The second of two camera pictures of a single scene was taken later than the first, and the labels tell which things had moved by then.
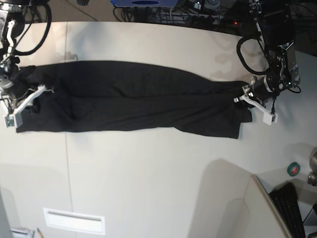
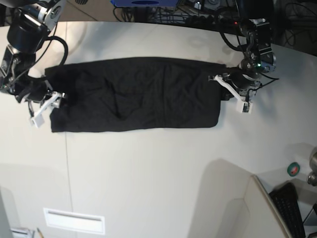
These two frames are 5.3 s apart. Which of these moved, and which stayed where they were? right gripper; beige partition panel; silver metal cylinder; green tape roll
Moved: right gripper
Stayed: silver metal cylinder; beige partition panel; green tape roll
